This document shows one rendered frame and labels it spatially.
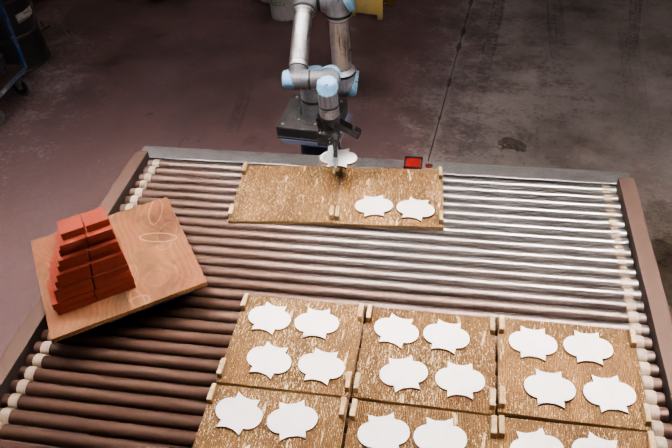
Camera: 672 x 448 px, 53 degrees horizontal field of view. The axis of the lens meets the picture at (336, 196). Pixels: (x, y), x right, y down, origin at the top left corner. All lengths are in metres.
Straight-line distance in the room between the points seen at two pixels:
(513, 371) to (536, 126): 2.89
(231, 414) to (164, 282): 0.52
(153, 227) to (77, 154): 2.49
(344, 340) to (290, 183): 0.83
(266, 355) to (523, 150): 2.82
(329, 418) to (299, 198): 0.99
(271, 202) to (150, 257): 0.55
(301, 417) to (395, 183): 1.10
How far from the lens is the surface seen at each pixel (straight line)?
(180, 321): 2.36
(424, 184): 2.75
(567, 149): 4.65
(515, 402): 2.10
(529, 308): 2.35
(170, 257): 2.41
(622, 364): 2.25
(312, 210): 2.64
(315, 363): 2.14
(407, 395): 2.08
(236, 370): 2.17
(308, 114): 3.11
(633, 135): 4.90
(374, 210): 2.61
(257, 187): 2.78
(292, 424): 2.03
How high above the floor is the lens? 2.66
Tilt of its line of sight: 40 degrees down
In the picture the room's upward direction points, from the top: 4 degrees counter-clockwise
